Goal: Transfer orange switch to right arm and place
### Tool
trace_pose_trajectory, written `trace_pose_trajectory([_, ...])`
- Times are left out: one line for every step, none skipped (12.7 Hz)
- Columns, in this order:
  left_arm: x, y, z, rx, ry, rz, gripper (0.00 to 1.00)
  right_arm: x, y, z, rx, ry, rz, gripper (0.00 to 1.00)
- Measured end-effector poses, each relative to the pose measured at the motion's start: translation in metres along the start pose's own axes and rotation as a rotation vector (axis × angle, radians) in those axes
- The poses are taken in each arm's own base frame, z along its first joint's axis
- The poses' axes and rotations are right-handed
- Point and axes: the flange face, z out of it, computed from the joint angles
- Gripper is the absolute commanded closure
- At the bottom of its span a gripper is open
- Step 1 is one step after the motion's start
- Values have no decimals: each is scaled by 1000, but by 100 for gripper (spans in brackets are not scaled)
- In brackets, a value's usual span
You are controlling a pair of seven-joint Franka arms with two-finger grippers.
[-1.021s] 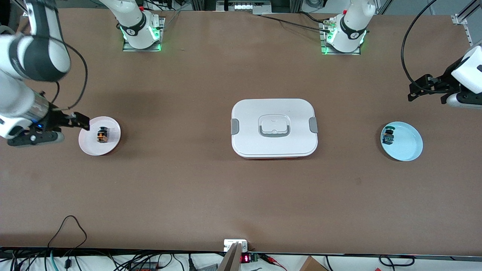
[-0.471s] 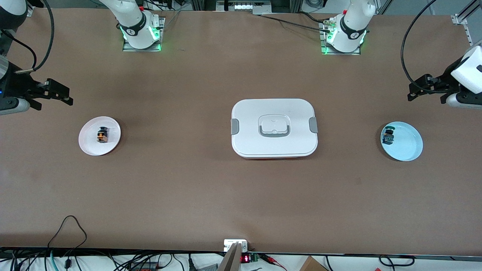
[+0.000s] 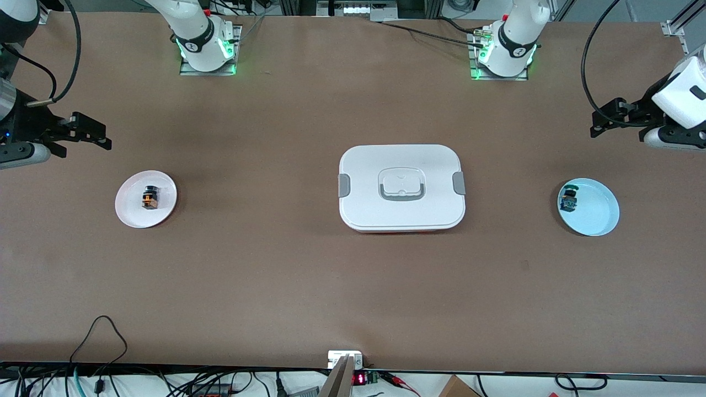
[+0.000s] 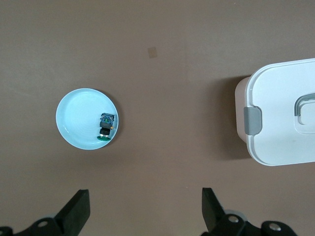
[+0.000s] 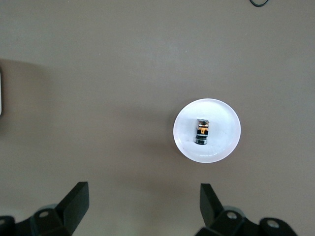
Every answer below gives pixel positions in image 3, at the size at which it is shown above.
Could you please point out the brown cardboard box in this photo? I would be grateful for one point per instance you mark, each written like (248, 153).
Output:
(458, 389)

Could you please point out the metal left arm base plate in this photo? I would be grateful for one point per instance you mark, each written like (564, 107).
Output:
(475, 76)

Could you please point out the perforated metal rail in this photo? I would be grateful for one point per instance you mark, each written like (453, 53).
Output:
(686, 47)

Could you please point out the white metal mount block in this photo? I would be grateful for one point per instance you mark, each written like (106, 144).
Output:
(337, 357)

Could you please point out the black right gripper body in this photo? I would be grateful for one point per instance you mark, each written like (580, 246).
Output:
(28, 122)

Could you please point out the green black switch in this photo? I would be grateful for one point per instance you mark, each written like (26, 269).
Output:
(568, 199)

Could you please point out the aluminium frame profile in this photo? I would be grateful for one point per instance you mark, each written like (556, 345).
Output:
(689, 12)

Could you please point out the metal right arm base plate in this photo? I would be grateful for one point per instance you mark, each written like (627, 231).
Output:
(185, 70)

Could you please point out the grey power adapter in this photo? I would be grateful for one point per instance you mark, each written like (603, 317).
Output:
(303, 392)

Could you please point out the silver corner bracket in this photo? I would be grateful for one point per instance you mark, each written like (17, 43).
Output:
(674, 28)

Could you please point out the red digit display module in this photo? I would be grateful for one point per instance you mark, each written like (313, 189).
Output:
(359, 379)

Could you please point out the grey metal bar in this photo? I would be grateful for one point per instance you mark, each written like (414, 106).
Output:
(337, 383)

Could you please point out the pink round plate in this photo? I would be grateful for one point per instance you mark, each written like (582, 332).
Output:
(129, 207)

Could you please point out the red clip test leads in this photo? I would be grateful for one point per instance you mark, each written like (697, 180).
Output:
(400, 381)

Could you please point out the orange black switch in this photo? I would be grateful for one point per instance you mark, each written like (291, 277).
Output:
(150, 198)

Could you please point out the silver metal device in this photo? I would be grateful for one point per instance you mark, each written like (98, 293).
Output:
(357, 7)

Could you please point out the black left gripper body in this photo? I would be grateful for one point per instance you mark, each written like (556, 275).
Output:
(648, 111)

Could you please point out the white lidded lunch box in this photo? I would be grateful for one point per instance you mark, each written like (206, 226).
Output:
(401, 165)

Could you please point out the light blue round plate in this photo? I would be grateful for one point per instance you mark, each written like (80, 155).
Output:
(598, 207)

